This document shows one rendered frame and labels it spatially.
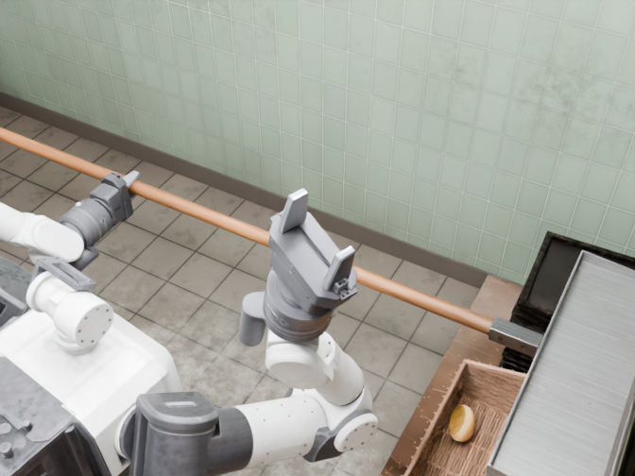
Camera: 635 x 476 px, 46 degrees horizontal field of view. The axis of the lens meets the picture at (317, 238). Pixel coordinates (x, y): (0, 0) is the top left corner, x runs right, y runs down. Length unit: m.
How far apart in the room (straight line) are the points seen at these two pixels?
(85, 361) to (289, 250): 0.43
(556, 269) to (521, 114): 0.76
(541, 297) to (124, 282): 1.84
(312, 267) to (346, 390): 0.35
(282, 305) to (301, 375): 0.15
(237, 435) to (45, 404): 0.26
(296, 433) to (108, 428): 0.27
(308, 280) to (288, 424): 0.37
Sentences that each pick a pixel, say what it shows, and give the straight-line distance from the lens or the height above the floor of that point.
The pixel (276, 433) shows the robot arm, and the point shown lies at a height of 1.33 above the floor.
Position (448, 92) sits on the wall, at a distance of 2.65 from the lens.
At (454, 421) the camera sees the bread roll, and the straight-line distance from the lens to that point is 1.97.
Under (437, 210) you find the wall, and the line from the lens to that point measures 2.96.
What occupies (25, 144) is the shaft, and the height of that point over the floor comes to 1.19.
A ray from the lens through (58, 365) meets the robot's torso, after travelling 1.14.
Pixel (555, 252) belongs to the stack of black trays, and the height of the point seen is 0.90.
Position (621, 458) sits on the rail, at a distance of 1.03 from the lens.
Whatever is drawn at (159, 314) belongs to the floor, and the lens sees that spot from 3.04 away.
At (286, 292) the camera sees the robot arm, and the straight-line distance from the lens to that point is 0.86.
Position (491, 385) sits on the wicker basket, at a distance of 1.99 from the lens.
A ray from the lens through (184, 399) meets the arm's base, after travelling 1.08.
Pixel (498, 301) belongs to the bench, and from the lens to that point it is 2.31.
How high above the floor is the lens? 2.27
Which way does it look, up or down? 44 degrees down
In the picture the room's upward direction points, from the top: straight up
